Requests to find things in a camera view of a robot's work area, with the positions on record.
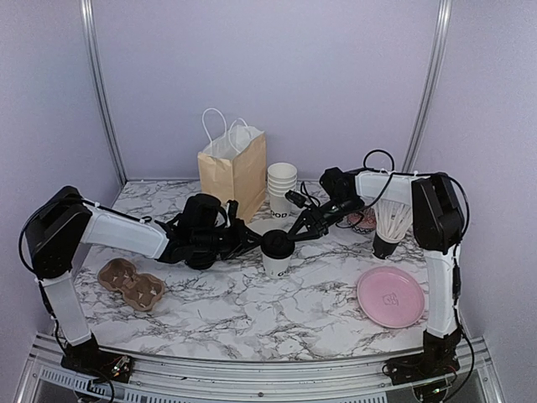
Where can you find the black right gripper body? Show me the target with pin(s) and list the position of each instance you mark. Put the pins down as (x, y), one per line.
(341, 209)

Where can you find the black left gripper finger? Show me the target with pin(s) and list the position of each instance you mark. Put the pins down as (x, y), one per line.
(243, 248)
(255, 228)

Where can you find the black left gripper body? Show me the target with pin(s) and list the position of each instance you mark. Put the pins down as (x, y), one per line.
(210, 243)

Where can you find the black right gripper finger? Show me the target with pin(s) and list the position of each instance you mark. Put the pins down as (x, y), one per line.
(307, 217)
(305, 233)

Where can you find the black coffee cup lid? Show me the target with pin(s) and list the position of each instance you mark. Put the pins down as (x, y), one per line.
(276, 245)

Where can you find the white paper coffee cup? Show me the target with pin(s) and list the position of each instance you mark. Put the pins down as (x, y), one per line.
(276, 267)

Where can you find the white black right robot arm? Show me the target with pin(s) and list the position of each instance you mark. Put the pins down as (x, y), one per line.
(425, 205)

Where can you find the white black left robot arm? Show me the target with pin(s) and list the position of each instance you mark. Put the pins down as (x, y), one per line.
(47, 244)

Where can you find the brown paper takeout bag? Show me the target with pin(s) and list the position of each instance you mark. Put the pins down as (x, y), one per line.
(233, 166)

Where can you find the patterned red blue bowl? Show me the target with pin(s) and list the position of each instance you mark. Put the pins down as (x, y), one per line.
(362, 222)

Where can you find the stack of white paper cups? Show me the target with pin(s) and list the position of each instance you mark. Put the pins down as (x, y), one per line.
(282, 177)

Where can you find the bundle of white wrapped straws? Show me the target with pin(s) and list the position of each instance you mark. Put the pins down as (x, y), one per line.
(393, 220)

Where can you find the black cup holding straws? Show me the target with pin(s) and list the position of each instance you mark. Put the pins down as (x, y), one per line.
(383, 249)

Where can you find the brown cardboard cup carrier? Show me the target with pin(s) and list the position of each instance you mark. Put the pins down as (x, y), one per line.
(141, 291)

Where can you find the pink plastic plate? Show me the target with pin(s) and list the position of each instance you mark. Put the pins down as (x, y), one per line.
(390, 297)

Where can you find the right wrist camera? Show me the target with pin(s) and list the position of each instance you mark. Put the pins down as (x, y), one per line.
(295, 198)

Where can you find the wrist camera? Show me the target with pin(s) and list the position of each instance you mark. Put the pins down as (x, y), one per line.
(232, 208)
(295, 198)

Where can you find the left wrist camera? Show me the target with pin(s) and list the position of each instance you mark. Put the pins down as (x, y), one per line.
(232, 208)

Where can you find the right aluminium frame post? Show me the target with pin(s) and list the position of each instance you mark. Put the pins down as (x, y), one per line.
(432, 77)

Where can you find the aluminium frame post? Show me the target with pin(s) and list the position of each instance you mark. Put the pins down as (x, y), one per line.
(89, 27)
(432, 77)

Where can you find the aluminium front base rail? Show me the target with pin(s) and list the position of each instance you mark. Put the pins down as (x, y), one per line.
(158, 378)

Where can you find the left aluminium frame post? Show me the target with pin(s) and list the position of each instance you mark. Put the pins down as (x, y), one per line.
(89, 27)

